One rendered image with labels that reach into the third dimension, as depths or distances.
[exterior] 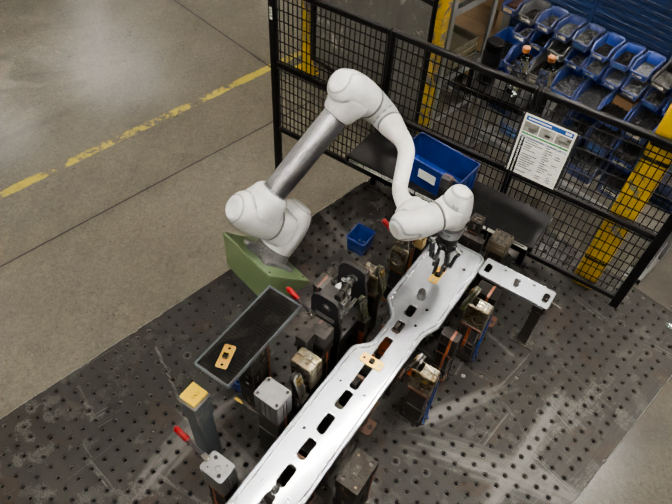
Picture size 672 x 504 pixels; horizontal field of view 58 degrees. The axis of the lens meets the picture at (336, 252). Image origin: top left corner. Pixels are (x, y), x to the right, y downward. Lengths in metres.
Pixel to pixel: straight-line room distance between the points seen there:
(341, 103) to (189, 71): 3.02
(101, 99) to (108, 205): 1.13
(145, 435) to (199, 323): 0.50
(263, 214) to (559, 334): 1.33
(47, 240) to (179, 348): 1.70
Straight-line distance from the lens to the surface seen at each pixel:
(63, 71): 5.36
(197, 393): 1.89
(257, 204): 2.31
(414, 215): 1.96
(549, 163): 2.53
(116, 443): 2.39
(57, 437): 2.47
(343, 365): 2.10
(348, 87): 2.19
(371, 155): 2.74
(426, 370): 2.07
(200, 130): 4.53
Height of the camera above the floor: 2.83
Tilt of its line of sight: 50 degrees down
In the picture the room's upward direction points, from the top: 4 degrees clockwise
